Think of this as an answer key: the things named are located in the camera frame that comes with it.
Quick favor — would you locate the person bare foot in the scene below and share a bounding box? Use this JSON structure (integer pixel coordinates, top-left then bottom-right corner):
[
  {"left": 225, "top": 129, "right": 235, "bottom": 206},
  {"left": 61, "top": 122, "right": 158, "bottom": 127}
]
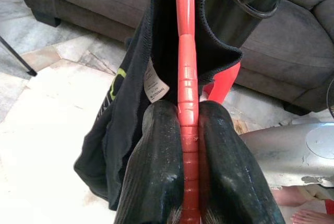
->
[{"left": 290, "top": 207, "right": 334, "bottom": 224}]

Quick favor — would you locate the person bare leg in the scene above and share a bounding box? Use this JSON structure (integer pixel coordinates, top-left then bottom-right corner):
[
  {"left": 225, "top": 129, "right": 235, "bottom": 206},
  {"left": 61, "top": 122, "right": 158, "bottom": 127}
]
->
[{"left": 272, "top": 186, "right": 330, "bottom": 208}]

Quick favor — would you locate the red plastic hanger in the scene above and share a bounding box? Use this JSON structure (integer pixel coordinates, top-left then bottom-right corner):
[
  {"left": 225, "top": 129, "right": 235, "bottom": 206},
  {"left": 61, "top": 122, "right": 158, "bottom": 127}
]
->
[{"left": 174, "top": 0, "right": 204, "bottom": 224}]

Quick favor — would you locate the grey brown fabric sofa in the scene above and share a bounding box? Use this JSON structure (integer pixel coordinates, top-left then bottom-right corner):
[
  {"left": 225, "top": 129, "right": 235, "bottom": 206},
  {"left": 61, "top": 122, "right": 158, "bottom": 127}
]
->
[{"left": 11, "top": 0, "right": 334, "bottom": 113}]

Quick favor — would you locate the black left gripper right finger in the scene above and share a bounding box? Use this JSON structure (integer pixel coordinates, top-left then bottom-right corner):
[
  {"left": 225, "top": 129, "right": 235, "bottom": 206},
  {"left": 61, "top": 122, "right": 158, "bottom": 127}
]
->
[{"left": 197, "top": 100, "right": 287, "bottom": 224}]

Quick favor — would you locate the grey floor fan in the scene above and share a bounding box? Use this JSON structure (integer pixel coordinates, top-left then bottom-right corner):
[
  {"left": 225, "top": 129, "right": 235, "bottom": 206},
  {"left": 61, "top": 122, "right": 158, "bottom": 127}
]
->
[{"left": 326, "top": 76, "right": 334, "bottom": 120}]

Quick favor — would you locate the black shirt with green logo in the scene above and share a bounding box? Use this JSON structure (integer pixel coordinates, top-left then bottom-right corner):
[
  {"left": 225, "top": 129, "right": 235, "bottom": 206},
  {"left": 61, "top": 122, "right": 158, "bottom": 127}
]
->
[{"left": 73, "top": 0, "right": 244, "bottom": 211}]

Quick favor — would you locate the silver metal clothes rack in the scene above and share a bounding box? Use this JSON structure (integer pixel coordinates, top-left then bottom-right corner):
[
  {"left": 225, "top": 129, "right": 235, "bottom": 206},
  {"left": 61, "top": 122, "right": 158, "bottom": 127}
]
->
[{"left": 0, "top": 35, "right": 38, "bottom": 77}]

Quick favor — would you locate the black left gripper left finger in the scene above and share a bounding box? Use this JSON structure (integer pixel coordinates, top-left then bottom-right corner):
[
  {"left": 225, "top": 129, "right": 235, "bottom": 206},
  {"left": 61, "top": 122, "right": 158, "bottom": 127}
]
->
[{"left": 113, "top": 100, "right": 185, "bottom": 224}]

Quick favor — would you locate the black plastic bucket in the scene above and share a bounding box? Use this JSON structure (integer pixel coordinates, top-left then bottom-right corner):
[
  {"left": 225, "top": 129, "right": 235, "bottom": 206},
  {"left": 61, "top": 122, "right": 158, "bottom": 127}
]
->
[{"left": 202, "top": 0, "right": 305, "bottom": 50}]

